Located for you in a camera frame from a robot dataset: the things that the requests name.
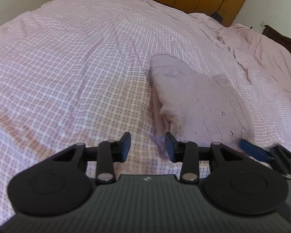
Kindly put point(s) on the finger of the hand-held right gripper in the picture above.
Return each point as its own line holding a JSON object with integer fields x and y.
{"x": 253, "y": 150}

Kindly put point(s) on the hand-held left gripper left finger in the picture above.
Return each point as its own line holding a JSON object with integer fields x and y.
{"x": 125, "y": 146}

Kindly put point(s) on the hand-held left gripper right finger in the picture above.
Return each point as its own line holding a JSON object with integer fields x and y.
{"x": 170, "y": 146}

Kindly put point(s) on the pink checked bed sheet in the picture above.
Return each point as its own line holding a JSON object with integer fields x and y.
{"x": 75, "y": 65}

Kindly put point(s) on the dark wooden headboard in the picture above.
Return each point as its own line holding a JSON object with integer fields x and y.
{"x": 285, "y": 44}

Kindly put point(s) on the small dark object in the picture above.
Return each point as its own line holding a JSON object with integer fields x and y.
{"x": 217, "y": 17}

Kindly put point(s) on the white wall socket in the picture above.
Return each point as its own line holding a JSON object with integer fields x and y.
{"x": 262, "y": 23}

